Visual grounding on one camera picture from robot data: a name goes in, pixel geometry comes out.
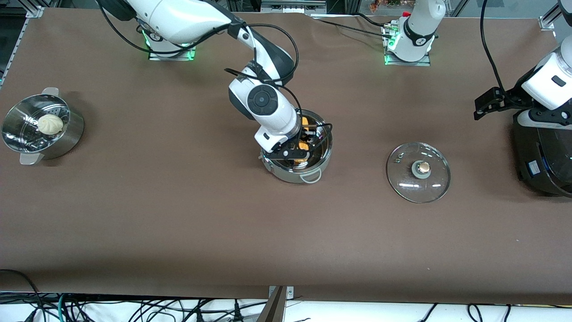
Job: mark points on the brown table cover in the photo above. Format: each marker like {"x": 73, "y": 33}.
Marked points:
{"x": 286, "y": 232}

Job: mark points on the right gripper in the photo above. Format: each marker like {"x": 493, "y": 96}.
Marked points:
{"x": 305, "y": 135}

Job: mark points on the grey metal box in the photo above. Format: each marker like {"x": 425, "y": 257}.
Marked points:
{"x": 292, "y": 6}

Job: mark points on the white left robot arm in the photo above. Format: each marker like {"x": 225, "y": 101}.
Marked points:
{"x": 418, "y": 31}

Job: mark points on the yellow corn cob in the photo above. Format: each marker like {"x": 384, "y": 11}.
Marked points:
{"x": 304, "y": 146}

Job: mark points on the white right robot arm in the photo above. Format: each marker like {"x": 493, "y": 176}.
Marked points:
{"x": 178, "y": 18}

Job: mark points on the steel steamer pot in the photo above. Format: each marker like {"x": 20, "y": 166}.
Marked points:
{"x": 67, "y": 141}

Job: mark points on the glass pot lid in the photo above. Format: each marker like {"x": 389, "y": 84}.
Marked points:
{"x": 420, "y": 183}

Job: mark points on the white steamed bun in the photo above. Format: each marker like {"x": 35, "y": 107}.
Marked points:
{"x": 50, "y": 124}

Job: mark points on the metal corner bracket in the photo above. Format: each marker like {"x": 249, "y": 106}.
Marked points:
{"x": 289, "y": 293}

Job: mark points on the dark frame beam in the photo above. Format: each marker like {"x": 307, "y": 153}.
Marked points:
{"x": 272, "y": 311}

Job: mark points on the stainless steel pot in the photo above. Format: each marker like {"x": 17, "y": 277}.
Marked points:
{"x": 290, "y": 177}

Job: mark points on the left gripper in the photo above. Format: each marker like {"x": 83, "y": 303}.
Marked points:
{"x": 508, "y": 97}

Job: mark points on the black rice cooker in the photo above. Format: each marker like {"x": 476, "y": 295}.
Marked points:
{"x": 545, "y": 161}

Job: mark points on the orange artificial plant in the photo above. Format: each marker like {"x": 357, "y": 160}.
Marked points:
{"x": 389, "y": 4}

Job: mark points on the aluminium frame profile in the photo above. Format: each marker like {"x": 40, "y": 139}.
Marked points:
{"x": 548, "y": 18}

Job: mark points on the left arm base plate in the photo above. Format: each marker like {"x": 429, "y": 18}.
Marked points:
{"x": 426, "y": 62}

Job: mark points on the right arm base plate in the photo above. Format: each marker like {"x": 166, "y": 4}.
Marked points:
{"x": 195, "y": 51}

